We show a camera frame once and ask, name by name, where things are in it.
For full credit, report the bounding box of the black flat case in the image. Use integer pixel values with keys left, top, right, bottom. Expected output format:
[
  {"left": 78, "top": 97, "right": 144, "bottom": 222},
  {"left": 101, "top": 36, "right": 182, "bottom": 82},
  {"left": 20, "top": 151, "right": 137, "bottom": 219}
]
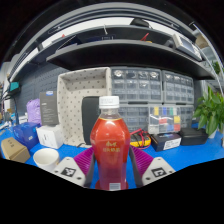
[{"left": 179, "top": 127, "right": 209, "bottom": 147}]

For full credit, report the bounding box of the grey small-parts drawer cabinet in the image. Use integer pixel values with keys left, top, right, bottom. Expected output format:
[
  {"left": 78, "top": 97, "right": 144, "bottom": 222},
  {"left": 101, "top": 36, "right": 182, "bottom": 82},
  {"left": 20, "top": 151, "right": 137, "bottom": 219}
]
[
  {"left": 110, "top": 67, "right": 164, "bottom": 105},
  {"left": 118, "top": 103, "right": 195, "bottom": 134},
  {"left": 162, "top": 70, "right": 196, "bottom": 105}
]

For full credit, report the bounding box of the beige dotted pegboard tray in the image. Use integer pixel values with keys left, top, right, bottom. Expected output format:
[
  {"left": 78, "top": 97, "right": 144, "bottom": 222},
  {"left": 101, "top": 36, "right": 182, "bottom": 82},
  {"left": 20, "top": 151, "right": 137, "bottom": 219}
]
[{"left": 56, "top": 67, "right": 113, "bottom": 148}]

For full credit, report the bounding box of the dark wall shelf unit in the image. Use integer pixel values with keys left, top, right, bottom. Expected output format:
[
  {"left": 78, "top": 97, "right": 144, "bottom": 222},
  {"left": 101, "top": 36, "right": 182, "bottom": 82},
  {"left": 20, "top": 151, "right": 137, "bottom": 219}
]
[{"left": 6, "top": 16, "right": 216, "bottom": 91}]

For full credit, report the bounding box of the white cardboard box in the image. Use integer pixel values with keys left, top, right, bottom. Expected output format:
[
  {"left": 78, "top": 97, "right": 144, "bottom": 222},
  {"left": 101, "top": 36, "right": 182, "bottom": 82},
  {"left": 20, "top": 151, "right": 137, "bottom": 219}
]
[{"left": 35, "top": 123, "right": 64, "bottom": 150}]

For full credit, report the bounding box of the brown cardboard box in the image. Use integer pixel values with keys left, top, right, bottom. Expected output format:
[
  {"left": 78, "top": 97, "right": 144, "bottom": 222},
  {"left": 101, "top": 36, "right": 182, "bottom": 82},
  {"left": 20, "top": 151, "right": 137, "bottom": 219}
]
[{"left": 0, "top": 136, "right": 32, "bottom": 164}]

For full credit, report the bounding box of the blue cardboard box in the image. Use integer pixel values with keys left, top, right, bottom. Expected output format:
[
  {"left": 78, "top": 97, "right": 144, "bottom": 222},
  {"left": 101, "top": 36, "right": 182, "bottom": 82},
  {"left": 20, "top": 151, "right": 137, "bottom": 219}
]
[{"left": 12, "top": 121, "right": 42, "bottom": 150}]

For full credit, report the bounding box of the white mug gold handle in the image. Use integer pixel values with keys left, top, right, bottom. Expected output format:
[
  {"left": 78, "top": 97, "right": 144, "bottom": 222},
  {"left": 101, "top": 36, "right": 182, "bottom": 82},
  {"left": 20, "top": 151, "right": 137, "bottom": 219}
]
[{"left": 32, "top": 147, "right": 61, "bottom": 173}]

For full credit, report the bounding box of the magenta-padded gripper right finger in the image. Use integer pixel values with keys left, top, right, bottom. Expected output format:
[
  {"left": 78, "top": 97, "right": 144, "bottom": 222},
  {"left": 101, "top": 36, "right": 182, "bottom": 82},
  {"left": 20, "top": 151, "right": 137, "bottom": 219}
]
[{"left": 128, "top": 145, "right": 177, "bottom": 189}]

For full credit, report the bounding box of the clear organizer with coloured parts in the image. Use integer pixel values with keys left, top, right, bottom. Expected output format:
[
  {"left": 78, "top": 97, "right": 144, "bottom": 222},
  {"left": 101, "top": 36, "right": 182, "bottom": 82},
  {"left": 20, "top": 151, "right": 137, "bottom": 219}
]
[{"left": 147, "top": 105, "right": 183, "bottom": 135}]

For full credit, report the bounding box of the red drink bottle white cap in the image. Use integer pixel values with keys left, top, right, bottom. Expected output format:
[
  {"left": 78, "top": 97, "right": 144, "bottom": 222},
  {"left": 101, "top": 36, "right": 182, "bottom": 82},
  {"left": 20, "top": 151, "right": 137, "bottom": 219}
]
[{"left": 89, "top": 95, "right": 132, "bottom": 192}]

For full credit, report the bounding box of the dark grey upright box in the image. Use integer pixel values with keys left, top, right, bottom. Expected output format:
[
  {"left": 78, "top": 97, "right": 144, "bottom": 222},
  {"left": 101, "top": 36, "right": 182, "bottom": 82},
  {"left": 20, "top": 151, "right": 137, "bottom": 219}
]
[{"left": 39, "top": 90, "right": 60, "bottom": 127}]

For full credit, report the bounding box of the green potted plant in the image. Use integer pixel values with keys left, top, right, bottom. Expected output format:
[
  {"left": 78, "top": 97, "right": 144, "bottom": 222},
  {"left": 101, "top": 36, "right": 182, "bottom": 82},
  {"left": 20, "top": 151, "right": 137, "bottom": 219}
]
[{"left": 192, "top": 85, "right": 224, "bottom": 139}]

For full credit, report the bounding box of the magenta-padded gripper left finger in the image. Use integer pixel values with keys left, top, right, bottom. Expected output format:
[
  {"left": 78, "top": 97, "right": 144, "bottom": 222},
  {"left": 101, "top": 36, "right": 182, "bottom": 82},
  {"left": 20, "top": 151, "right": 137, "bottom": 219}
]
[{"left": 52, "top": 146, "right": 98, "bottom": 189}]

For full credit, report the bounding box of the white wire shelf rack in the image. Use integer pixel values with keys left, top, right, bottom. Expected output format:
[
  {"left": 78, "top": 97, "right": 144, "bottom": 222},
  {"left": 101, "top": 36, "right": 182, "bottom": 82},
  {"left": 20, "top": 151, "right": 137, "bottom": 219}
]
[{"left": 193, "top": 23, "right": 224, "bottom": 91}]

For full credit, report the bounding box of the purple plastic bag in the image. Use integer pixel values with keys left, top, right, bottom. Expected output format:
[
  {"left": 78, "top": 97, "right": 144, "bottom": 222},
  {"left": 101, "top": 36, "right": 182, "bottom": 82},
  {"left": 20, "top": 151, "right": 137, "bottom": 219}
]
[{"left": 25, "top": 98, "right": 43, "bottom": 125}]

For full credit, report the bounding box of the black box with white label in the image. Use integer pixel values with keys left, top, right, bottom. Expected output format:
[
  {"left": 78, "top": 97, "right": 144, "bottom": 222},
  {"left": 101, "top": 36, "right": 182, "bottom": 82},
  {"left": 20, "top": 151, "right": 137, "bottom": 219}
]
[{"left": 149, "top": 132, "right": 183, "bottom": 153}]

